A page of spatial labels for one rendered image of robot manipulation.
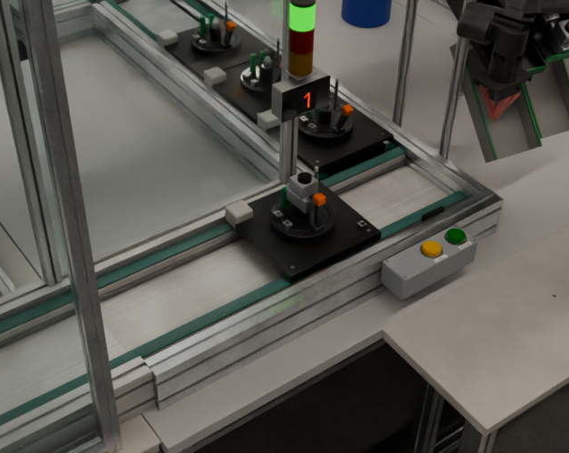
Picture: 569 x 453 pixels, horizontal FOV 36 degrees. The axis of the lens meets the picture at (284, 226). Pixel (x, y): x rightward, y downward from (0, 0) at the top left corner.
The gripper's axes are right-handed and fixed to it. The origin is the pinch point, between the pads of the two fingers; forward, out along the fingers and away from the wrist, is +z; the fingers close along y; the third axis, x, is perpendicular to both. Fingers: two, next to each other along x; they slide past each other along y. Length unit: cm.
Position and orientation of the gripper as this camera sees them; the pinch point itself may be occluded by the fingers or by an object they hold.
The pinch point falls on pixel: (493, 115)
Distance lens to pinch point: 180.9
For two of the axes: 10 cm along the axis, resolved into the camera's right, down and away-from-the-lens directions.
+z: -0.3, 7.5, 6.6
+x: 5.9, 5.5, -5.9
